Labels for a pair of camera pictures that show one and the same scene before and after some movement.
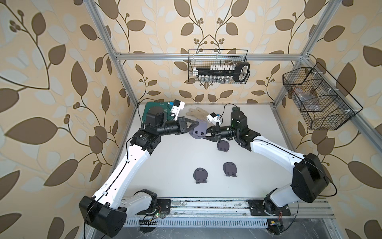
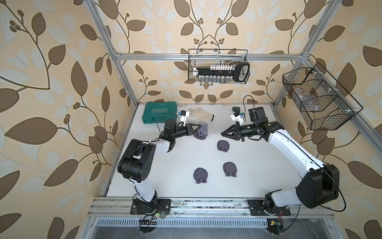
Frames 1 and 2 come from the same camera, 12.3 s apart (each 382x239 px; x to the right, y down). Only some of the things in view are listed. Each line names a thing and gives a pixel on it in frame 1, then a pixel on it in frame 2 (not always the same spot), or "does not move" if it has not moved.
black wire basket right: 325,104 does not move
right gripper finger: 210,130 to 232,127
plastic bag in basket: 309,101 does not move
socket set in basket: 223,73 does not move
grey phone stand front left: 200,175 does not move
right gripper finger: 212,138 to 227,134
